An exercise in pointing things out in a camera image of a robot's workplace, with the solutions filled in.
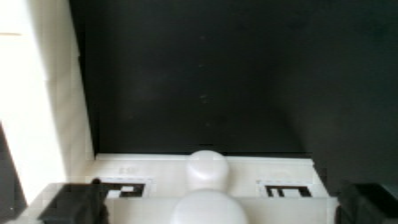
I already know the white drawer cabinet frame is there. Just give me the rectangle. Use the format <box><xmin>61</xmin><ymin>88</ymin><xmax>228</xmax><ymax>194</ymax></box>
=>
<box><xmin>0</xmin><ymin>0</ymin><xmax>95</xmax><ymax>200</ymax></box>

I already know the white drawer box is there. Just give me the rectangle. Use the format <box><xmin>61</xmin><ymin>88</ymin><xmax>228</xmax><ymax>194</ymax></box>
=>
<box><xmin>6</xmin><ymin>183</ymin><xmax>338</xmax><ymax>224</ymax></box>
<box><xmin>86</xmin><ymin>150</ymin><xmax>330</xmax><ymax>198</ymax></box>

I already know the white front drawer box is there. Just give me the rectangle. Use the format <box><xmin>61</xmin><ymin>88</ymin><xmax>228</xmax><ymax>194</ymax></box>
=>
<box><xmin>86</xmin><ymin>150</ymin><xmax>330</xmax><ymax>198</ymax></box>

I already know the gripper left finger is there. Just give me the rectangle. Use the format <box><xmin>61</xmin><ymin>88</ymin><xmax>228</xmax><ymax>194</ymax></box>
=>
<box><xmin>40</xmin><ymin>179</ymin><xmax>111</xmax><ymax>224</ymax></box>

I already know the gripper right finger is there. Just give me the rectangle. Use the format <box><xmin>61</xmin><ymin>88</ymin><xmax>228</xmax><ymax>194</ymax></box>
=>
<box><xmin>335</xmin><ymin>183</ymin><xmax>398</xmax><ymax>224</ymax></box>

